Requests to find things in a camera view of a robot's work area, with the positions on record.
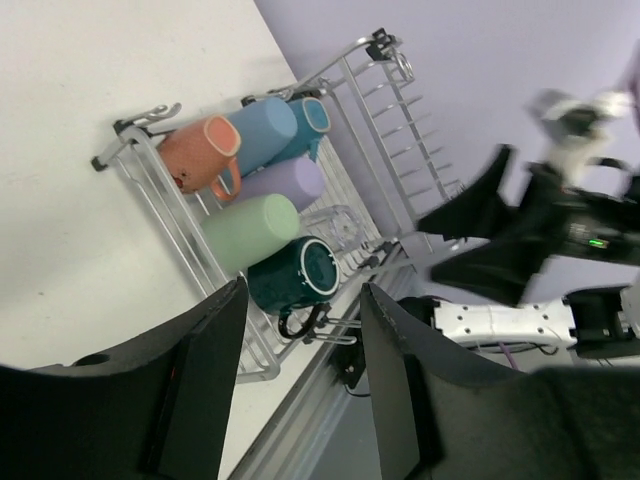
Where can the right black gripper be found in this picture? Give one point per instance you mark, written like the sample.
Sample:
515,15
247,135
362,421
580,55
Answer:
553,218

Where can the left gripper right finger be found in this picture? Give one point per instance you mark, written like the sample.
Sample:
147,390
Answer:
443,412

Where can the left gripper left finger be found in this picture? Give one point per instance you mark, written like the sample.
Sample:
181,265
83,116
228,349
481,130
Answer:
154,407

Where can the clear plastic glass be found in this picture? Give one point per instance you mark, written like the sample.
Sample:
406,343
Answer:
338,226

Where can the green ceramic cup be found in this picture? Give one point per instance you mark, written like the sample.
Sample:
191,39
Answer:
248,232

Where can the dark green mug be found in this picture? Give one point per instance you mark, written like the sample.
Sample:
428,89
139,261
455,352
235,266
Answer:
303,274

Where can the lilac plastic cup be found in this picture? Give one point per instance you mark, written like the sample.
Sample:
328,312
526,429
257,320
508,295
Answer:
299,179

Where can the blue flowered mug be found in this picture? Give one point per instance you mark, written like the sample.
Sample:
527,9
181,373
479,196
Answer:
313,124

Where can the plain blue cup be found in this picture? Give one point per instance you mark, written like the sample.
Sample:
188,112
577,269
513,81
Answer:
266,127

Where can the orange ceramic mug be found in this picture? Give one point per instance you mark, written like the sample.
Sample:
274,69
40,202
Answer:
204,154

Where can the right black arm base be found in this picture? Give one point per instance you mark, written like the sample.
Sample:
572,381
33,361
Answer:
348,362

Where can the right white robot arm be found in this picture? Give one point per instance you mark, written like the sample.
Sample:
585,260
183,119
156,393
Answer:
597,323

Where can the white wire dish rack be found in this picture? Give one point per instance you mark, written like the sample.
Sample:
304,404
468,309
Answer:
334,162

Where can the aluminium mounting rail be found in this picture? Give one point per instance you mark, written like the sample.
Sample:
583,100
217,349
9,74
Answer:
279,428

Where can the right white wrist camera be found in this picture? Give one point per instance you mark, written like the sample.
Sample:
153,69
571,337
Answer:
577,130

